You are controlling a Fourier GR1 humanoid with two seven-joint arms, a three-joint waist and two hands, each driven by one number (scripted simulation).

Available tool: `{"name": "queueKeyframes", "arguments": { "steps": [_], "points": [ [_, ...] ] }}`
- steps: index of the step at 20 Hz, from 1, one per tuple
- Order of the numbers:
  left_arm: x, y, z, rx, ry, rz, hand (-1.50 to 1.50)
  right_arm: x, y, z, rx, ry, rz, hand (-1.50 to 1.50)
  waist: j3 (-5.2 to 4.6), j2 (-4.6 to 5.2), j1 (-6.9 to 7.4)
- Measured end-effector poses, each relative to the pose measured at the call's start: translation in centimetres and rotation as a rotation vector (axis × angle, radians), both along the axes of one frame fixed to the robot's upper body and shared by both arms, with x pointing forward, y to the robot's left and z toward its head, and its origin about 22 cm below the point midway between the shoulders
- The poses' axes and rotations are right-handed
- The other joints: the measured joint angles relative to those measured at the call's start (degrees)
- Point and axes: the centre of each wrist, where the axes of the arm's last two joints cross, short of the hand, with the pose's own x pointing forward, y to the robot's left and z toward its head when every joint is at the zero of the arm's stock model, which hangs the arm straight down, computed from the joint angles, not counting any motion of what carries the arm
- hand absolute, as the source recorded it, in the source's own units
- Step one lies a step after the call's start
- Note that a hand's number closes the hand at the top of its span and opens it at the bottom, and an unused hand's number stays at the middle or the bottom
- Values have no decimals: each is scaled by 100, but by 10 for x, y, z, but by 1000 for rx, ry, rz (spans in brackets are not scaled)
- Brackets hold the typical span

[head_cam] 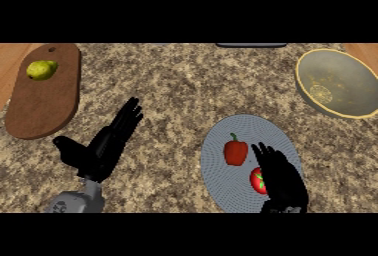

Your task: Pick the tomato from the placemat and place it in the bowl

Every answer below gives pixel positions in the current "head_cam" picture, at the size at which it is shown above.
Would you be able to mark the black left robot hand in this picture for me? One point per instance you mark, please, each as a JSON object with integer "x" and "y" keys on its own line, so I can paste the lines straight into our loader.
{"x": 105, "y": 148}

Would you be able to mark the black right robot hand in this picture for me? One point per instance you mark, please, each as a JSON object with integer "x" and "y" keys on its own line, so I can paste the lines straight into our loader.
{"x": 283, "y": 180}

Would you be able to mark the red bell pepper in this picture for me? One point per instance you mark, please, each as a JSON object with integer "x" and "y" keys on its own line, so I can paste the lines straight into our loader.
{"x": 235, "y": 152}

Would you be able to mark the grey bowl with yellow rim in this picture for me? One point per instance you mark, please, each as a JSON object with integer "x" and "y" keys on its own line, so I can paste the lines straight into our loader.
{"x": 340, "y": 83}

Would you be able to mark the red tomato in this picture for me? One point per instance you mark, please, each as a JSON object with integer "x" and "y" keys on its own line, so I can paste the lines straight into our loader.
{"x": 256, "y": 181}

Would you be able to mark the brown wooden cutting board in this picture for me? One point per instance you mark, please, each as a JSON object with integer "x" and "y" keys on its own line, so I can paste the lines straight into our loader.
{"x": 43, "y": 95}

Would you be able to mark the dark grey flat appliance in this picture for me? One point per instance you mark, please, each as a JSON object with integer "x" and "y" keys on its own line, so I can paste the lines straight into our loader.
{"x": 252, "y": 44}

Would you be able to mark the grey round placemat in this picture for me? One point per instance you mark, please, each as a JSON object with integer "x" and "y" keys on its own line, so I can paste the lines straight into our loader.
{"x": 231, "y": 186}

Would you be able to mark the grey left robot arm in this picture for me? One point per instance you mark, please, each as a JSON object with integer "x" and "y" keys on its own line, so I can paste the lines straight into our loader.
{"x": 77, "y": 198}

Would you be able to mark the yellow-green pear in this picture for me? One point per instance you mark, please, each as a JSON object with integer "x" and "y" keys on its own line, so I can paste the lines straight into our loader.
{"x": 42, "y": 69}

